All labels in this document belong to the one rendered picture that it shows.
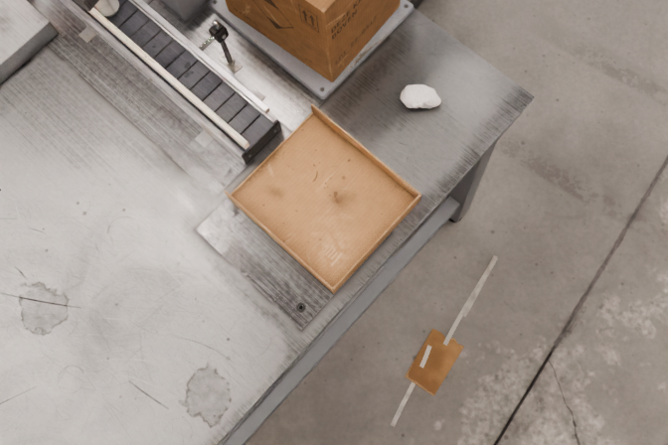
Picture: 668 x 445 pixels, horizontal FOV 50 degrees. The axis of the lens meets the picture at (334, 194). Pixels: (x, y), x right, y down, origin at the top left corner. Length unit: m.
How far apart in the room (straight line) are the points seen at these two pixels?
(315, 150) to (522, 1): 1.39
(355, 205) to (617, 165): 1.24
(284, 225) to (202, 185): 0.20
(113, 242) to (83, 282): 0.10
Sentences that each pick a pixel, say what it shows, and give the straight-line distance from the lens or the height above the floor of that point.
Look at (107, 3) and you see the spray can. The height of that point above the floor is 0.92.
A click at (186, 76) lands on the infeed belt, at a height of 0.88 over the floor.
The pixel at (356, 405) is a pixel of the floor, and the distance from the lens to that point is 2.21.
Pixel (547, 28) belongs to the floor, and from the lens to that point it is 2.66.
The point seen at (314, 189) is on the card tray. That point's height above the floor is 0.83.
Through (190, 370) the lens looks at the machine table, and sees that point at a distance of 1.43.
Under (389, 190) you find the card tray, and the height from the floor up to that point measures 0.83.
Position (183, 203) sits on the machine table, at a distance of 1.50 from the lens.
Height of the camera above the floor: 2.21
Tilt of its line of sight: 71 degrees down
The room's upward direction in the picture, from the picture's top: 10 degrees counter-clockwise
